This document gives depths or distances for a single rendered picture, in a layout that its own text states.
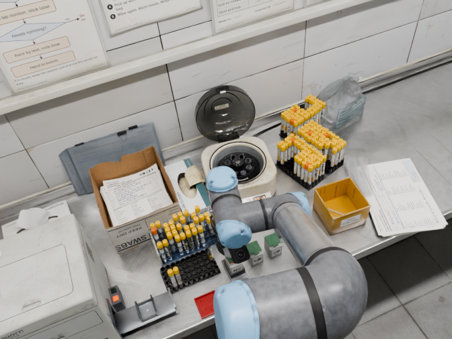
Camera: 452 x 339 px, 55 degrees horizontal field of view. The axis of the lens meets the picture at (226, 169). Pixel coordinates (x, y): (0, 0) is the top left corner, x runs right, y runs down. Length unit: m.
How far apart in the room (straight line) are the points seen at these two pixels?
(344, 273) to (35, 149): 1.17
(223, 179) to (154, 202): 0.53
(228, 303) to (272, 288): 0.07
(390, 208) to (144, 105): 0.91
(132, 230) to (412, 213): 0.92
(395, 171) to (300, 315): 1.12
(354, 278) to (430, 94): 1.46
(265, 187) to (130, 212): 0.46
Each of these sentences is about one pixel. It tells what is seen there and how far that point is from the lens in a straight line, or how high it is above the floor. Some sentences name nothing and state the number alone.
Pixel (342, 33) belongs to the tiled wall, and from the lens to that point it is 1.78.
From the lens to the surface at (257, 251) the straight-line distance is 1.37.
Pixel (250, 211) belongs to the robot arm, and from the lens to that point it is 1.00.
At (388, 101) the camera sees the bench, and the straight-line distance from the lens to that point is 1.98.
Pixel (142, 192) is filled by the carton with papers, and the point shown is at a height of 0.94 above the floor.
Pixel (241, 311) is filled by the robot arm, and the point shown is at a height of 1.54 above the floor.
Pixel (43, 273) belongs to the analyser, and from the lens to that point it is 1.20.
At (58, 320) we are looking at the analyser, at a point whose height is 1.13.
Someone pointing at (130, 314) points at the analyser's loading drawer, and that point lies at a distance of 1.37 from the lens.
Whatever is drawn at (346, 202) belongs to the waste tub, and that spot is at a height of 0.88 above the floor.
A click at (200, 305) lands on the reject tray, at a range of 1.38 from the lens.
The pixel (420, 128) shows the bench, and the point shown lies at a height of 0.87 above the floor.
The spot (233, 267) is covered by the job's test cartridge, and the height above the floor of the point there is 0.94.
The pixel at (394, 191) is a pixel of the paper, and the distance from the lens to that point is 1.63.
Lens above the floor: 2.12
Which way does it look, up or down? 48 degrees down
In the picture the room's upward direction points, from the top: 7 degrees counter-clockwise
